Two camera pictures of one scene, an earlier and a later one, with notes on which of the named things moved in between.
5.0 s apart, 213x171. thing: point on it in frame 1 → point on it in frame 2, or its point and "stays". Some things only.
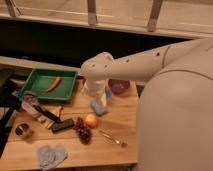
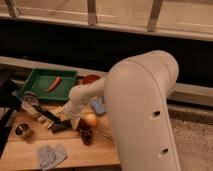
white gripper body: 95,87 → 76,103
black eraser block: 64,125 stays
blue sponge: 98,107 stays
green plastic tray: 50,84 stays
